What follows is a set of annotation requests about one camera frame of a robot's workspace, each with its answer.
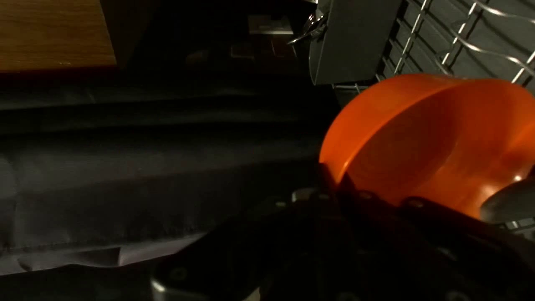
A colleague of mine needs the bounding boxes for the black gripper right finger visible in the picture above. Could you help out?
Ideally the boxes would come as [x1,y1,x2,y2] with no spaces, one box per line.
[340,172,535,301]

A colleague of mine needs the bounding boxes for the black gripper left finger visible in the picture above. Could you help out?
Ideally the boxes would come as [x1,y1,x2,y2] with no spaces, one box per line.
[149,162,353,301]

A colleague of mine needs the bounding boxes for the orange plastic bowl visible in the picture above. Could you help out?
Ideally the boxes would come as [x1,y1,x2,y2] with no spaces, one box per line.
[318,74,535,223]

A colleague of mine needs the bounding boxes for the grey dish rack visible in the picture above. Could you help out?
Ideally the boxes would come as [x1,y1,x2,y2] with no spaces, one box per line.
[305,0,535,107]

